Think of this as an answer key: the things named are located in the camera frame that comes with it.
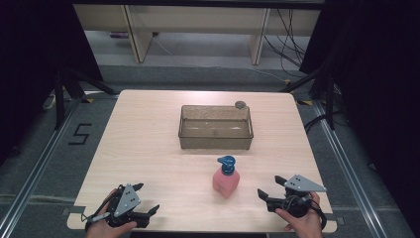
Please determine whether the white desk frame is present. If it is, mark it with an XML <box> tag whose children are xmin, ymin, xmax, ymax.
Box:
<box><xmin>72</xmin><ymin>3</ymin><xmax>322</xmax><ymax>66</ymax></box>

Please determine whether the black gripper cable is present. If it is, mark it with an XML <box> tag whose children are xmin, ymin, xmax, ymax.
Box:
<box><xmin>308</xmin><ymin>197</ymin><xmax>329</xmax><ymax>231</ymax></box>

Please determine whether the person's left hand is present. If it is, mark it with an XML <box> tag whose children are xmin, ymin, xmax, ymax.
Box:
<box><xmin>85</xmin><ymin>187</ymin><xmax>138</xmax><ymax>238</ymax></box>

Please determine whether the clear brown plastic box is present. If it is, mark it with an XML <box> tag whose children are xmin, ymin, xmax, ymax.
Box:
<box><xmin>177</xmin><ymin>104</ymin><xmax>255</xmax><ymax>151</ymax></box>

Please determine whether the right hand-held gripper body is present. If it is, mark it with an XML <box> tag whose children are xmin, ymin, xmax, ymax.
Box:
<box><xmin>265</xmin><ymin>174</ymin><xmax>328</xmax><ymax>219</ymax></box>

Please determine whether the white floor cable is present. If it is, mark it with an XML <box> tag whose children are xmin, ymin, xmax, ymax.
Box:
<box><xmin>42</xmin><ymin>93</ymin><xmax>57</xmax><ymax>111</ymax></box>

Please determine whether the person's right hand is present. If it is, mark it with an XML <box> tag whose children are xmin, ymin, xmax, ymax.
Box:
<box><xmin>275</xmin><ymin>191</ymin><xmax>327</xmax><ymax>238</ymax></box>

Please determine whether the dark curtain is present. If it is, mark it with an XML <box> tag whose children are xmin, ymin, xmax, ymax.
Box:
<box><xmin>298</xmin><ymin>0</ymin><xmax>420</xmax><ymax>229</ymax></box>
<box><xmin>0</xmin><ymin>0</ymin><xmax>104</xmax><ymax>167</ymax></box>

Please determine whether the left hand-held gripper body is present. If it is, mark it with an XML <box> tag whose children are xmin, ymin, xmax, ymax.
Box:
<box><xmin>106</xmin><ymin>183</ymin><xmax>152</xmax><ymax>229</ymax></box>

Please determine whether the metal floor rail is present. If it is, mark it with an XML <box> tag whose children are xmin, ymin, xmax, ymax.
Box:
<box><xmin>311</xmin><ymin>98</ymin><xmax>389</xmax><ymax>238</ymax></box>
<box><xmin>0</xmin><ymin>97</ymin><xmax>87</xmax><ymax>238</ymax></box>

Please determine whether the thin gripper cable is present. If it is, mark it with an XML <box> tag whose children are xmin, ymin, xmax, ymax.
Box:
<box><xmin>80</xmin><ymin>211</ymin><xmax>112</xmax><ymax>231</ymax></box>

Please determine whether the pink soap bottle blue pump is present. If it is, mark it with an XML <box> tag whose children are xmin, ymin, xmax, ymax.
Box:
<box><xmin>212</xmin><ymin>155</ymin><xmax>242</xmax><ymax>199</ymax></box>

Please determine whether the black metal stand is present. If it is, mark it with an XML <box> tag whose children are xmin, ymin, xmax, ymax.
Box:
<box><xmin>279</xmin><ymin>63</ymin><xmax>337</xmax><ymax>131</ymax></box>
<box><xmin>52</xmin><ymin>63</ymin><xmax>121</xmax><ymax>131</ymax></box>

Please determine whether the bundle of black cables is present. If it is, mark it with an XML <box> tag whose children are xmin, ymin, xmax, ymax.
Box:
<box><xmin>262</xmin><ymin>9</ymin><xmax>309</xmax><ymax>79</ymax></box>

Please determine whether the black floor cable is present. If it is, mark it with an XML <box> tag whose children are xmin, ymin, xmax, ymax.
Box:
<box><xmin>303</xmin><ymin>112</ymin><xmax>351</xmax><ymax>134</ymax></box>

